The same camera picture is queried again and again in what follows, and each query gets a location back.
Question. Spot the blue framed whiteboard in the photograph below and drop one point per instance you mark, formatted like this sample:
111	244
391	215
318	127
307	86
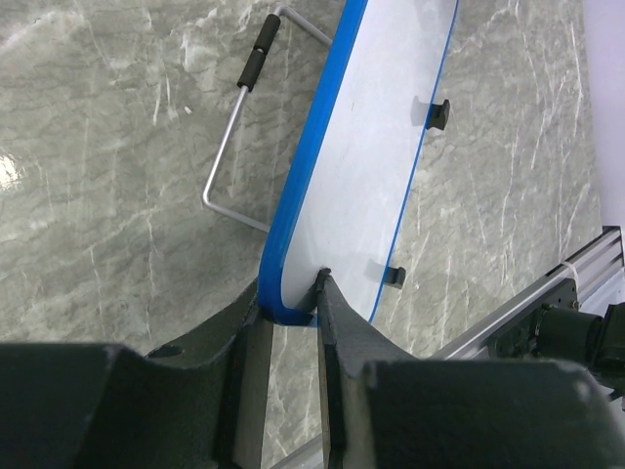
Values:
350	176

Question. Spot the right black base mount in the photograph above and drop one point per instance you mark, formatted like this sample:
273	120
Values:
550	328

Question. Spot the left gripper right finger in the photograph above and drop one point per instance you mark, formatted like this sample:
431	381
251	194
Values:
464	405

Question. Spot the aluminium front rail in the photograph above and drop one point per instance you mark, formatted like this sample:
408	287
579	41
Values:
537	303

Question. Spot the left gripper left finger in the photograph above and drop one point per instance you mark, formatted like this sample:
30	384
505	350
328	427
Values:
198	401

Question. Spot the left black whiteboard foot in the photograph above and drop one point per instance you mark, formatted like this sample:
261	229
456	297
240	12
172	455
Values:
395	277

